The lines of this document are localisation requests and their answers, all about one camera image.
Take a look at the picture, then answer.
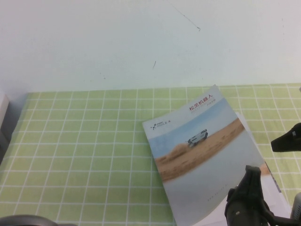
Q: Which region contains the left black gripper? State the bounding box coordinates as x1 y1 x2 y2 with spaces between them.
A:
224 164 271 226

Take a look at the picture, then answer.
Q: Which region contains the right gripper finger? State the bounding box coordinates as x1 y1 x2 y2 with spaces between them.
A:
272 136 301 153
270 122 301 148

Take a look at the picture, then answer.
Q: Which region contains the AgileX brochure with desert cover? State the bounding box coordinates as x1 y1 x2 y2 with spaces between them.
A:
236 112 291 218
142 84 266 226

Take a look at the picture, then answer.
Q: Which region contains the green checked tablecloth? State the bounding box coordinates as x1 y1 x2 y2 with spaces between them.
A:
0 83 301 226

